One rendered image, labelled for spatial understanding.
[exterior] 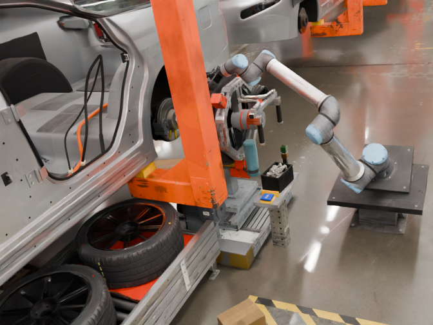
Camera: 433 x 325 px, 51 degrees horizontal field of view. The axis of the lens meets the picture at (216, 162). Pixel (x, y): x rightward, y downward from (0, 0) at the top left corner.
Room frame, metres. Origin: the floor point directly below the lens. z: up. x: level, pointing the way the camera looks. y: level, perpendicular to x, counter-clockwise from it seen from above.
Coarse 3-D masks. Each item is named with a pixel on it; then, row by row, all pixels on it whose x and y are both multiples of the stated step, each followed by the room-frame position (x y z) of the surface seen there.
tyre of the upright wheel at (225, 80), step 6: (210, 72) 3.15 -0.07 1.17; (222, 78) 2.99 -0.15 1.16; (228, 78) 3.06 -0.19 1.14; (222, 84) 2.98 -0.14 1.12; (210, 90) 2.89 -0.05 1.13; (216, 90) 2.91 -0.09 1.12; (210, 96) 2.85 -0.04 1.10; (246, 132) 3.18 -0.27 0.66; (222, 156) 2.84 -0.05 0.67; (228, 156) 2.91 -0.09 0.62; (222, 162) 2.84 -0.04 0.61; (228, 162) 2.89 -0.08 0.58
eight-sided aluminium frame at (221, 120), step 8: (240, 80) 3.03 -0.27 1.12; (224, 88) 2.91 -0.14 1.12; (232, 88) 2.91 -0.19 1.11; (248, 88) 3.12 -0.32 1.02; (248, 104) 3.21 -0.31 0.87; (224, 112) 2.79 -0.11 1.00; (216, 120) 2.78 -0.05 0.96; (224, 120) 2.76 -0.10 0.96; (224, 128) 2.76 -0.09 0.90; (224, 136) 2.76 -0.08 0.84; (248, 136) 3.12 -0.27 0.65; (224, 144) 2.78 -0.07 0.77; (224, 152) 2.81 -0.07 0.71; (232, 152) 2.79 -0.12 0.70; (240, 152) 2.98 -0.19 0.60; (240, 160) 2.88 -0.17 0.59
